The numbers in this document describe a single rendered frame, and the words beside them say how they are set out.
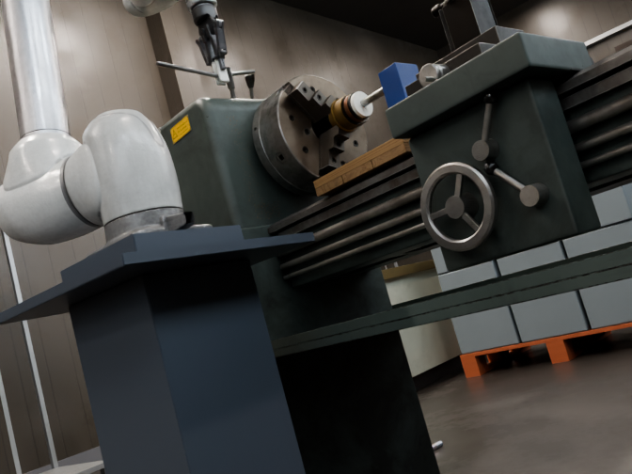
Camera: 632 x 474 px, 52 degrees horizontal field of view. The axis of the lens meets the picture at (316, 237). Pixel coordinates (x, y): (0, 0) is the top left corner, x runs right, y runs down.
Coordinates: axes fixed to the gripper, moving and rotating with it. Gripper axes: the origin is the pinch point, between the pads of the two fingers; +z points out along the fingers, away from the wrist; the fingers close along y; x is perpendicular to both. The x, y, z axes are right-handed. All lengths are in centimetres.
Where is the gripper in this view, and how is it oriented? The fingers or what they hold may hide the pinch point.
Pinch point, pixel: (220, 72)
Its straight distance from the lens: 198.2
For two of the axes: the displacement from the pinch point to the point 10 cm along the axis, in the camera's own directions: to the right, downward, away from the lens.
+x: 7.4, -1.2, 6.6
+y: 6.1, -2.7, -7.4
